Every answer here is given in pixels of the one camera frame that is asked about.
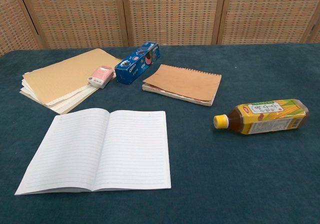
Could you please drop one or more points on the white lined notebook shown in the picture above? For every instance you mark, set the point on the white lined notebook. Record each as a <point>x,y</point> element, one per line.
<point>105,151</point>

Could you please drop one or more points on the brown spiral notebook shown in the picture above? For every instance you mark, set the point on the brown spiral notebook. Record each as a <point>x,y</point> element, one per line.
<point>185,84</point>

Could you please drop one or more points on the blue Oreo cookie box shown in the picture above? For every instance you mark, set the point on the blue Oreo cookie box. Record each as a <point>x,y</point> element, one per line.
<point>137,64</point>

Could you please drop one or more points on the pink tissue pack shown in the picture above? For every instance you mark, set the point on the pink tissue pack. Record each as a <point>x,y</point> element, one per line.
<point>99,76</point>

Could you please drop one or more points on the woven rattan folding screen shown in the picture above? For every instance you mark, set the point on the woven rattan folding screen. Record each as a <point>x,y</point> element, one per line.
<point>160,14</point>

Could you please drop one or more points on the large tan paper pad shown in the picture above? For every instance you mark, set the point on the large tan paper pad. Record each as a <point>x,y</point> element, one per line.
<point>62,79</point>

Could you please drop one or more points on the yellow corn tea bottle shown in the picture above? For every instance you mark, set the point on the yellow corn tea bottle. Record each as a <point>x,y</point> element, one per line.
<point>265,116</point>

